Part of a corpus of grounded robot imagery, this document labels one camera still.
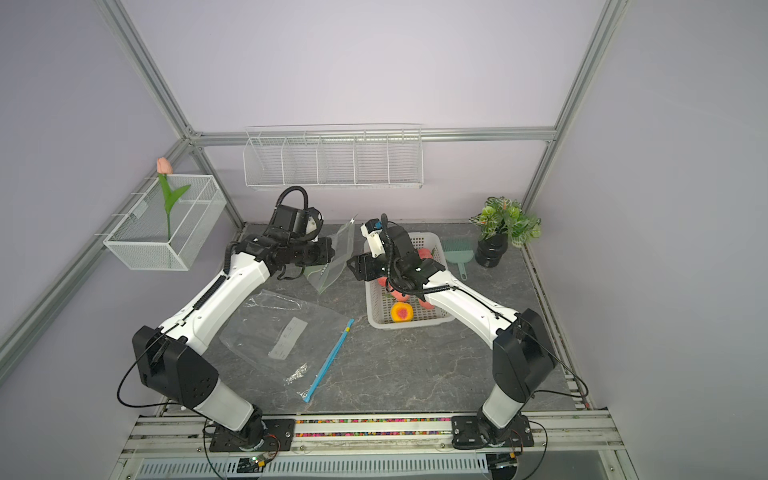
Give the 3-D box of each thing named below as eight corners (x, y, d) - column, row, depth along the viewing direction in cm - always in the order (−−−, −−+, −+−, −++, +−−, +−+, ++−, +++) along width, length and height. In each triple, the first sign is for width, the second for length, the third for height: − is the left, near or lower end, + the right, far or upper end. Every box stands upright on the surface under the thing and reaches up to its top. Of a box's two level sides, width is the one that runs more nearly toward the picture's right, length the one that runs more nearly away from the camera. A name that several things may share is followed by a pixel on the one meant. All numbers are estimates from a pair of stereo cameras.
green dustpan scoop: (447, 280, 107) (448, 275, 104) (442, 243, 118) (443, 238, 115) (478, 280, 107) (480, 275, 104) (470, 243, 118) (472, 238, 115)
